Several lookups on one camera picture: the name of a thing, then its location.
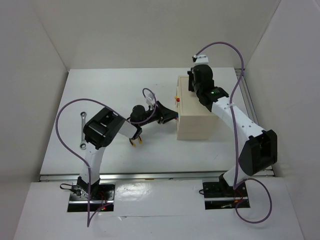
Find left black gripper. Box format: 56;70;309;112
138;100;178;127

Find yellow black pliers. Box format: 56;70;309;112
129;136;143;148

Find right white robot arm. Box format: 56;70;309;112
188;63;278;197

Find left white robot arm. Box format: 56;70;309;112
77;101;178;200

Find beige drawer cabinet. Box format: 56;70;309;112
175;76;218;141

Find silver wrench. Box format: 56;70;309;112
79;111;87;150

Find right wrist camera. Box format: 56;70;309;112
192;54;209;65

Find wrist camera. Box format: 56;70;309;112
145;92;156;106
192;54;209;65

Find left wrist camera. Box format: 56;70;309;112
145;92;156;106

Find aluminium side rail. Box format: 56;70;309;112
239;76;255;116

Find aluminium front rail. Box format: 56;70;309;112
39;171;224;182

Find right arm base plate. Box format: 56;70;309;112
198;182;250;210

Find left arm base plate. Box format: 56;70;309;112
59;183;116;213

